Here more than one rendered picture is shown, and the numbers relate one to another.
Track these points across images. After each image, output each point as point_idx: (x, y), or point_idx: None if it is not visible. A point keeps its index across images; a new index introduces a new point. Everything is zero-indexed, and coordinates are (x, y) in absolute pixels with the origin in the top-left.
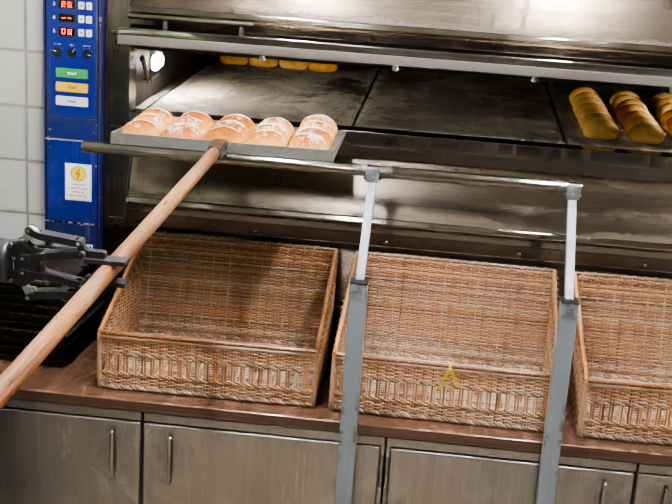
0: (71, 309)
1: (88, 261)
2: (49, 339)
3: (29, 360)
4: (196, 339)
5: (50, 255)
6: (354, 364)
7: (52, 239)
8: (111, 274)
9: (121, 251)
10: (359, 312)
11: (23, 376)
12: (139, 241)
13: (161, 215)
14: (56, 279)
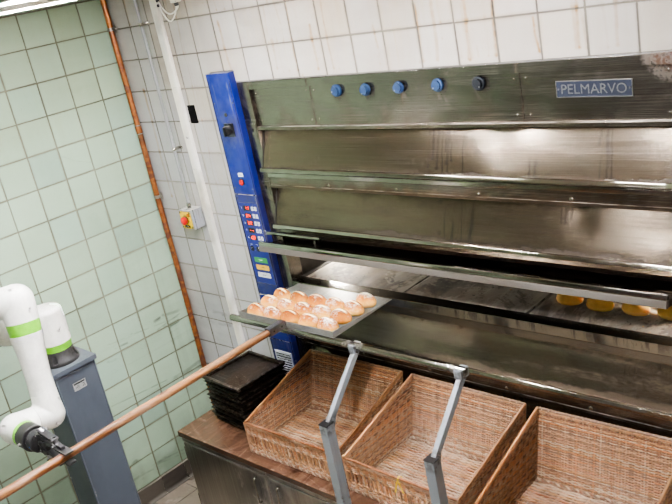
0: (0, 492)
1: (55, 450)
2: None
3: None
4: (282, 435)
5: (46, 444)
6: (333, 472)
7: (44, 437)
8: (58, 460)
9: (83, 441)
10: (327, 442)
11: None
12: (107, 430)
13: (149, 404)
14: (51, 455)
